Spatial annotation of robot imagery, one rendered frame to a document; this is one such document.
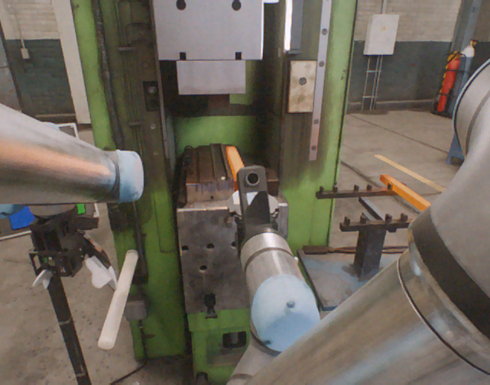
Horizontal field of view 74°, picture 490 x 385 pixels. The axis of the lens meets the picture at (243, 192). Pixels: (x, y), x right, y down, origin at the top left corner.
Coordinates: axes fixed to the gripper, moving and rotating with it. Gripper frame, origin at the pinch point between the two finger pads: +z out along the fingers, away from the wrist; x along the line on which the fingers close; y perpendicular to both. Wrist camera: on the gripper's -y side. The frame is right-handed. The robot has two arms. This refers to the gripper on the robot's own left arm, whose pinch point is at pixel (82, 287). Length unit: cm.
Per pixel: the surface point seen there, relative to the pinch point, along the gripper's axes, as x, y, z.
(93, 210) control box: -9.7, -27.2, -4.2
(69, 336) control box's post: -30, -29, 48
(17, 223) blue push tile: -24.4, -16.8, -5.5
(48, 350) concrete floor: -67, -59, 93
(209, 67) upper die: 22, -48, -41
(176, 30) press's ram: 14, -46, -51
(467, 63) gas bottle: 443, -650, -14
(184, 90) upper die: 15, -47, -35
